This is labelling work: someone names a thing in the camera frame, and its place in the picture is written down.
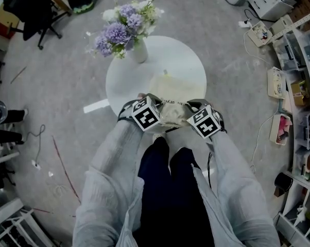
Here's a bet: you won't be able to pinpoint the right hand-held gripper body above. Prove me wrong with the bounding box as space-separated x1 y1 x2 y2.
186 98 221 140

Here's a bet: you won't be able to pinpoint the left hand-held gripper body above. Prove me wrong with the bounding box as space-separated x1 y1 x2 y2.
131 93 164 132

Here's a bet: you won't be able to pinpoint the cream canvas tote bag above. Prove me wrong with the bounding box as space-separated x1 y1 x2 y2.
148 73 206 128

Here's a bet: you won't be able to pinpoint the person's right forearm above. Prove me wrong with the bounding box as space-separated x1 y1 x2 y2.
210 130 264 198

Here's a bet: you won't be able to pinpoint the person's left forearm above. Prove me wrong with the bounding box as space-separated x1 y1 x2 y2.
88 117 148 190

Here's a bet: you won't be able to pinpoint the person's white shoe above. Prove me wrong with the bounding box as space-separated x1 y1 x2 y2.
152 132 167 144

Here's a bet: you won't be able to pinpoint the round white side table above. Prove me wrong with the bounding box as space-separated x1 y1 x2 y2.
105 36 207 138

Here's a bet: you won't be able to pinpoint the white ceramic vase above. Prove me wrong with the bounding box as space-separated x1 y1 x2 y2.
129 39 148 64

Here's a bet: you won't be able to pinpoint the white bin with pink items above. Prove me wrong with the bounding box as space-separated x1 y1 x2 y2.
269 113 294 146

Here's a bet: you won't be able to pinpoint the white bin with cloth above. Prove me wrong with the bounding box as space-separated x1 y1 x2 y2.
267 66 287 99

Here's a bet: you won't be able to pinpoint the person's legs in dark trousers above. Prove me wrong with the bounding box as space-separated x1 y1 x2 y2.
138 136 215 247

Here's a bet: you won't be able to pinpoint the purple and white flower bouquet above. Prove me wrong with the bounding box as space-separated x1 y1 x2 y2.
85 0 165 59

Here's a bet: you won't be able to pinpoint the long thin dark red strip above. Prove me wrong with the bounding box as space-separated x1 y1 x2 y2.
51 135 81 203

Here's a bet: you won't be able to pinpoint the black cup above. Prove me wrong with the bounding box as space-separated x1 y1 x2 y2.
274 172 294 198

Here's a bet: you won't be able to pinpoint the white bin with small items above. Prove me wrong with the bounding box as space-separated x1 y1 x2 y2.
247 21 273 47

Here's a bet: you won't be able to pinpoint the white rack with clear boxes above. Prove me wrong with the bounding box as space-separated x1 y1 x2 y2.
272 9 310 247

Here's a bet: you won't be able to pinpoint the person's torso in light shirt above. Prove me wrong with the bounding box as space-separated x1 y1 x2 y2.
72 163 281 247

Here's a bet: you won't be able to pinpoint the white drawer cabinet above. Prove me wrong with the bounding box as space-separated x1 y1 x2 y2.
247 0 295 22

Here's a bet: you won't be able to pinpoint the short thin stick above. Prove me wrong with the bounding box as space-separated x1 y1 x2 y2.
10 65 27 84

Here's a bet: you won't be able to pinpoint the red board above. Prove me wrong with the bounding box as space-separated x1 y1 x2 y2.
0 16 14 40

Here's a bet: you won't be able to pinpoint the white shelving with dark items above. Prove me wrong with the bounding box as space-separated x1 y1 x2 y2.
0 197 53 247

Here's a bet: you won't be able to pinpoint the right hand-held gripper black cable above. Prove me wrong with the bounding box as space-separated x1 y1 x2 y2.
206 113 228 190

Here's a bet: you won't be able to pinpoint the floor cable with white socket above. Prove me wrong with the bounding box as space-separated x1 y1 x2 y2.
26 124 46 168

